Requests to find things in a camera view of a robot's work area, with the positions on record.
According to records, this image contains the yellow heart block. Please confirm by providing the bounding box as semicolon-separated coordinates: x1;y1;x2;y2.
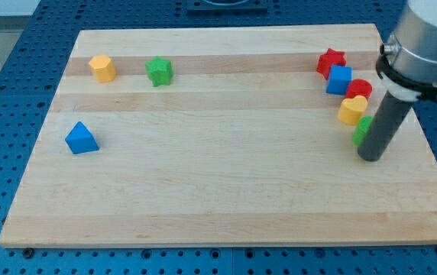
338;95;367;126

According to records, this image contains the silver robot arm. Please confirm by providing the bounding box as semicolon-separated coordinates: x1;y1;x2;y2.
376;0;437;102

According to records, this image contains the green circle block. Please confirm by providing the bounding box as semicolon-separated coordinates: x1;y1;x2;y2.
352;115;374;146

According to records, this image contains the red circle block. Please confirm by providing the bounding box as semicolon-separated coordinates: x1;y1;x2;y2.
345;79;373;100

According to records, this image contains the wooden board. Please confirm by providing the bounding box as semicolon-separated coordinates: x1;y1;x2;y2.
0;24;437;248

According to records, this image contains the green star block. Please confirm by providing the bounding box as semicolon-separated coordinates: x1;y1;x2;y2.
145;56;173;87

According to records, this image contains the red star block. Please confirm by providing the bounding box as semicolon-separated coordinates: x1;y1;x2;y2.
316;48;347;80

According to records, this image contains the yellow hexagon block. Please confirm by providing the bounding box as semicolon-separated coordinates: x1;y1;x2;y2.
88;55;116;83

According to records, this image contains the blue cube block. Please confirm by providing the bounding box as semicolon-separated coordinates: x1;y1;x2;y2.
326;65;353;95

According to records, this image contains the blue triangle block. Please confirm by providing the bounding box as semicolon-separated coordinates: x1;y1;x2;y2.
65;121;99;154

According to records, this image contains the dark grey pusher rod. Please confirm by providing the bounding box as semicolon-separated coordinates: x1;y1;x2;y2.
358;92;413;162

